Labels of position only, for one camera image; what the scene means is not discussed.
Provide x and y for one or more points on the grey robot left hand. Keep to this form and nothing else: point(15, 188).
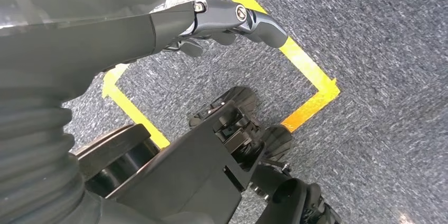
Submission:
point(87, 40)

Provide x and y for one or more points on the grey robot body shell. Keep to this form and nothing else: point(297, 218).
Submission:
point(189, 219)

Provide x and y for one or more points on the yellow floor tape square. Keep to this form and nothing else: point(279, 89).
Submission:
point(308, 72)

